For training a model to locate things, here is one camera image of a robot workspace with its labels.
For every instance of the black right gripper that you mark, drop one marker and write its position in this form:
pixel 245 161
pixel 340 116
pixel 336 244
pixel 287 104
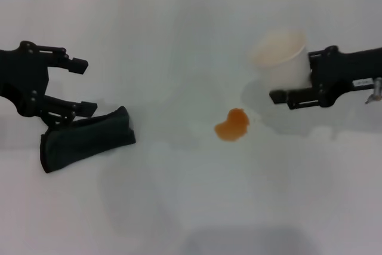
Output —
pixel 340 70

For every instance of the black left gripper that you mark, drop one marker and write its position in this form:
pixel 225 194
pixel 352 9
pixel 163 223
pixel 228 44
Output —
pixel 21 79

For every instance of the dark blue rag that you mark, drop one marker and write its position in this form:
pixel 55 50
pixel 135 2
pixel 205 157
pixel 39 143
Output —
pixel 89 144

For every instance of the orange-brown liquid stain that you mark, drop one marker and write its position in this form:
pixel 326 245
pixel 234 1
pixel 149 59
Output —
pixel 231 128

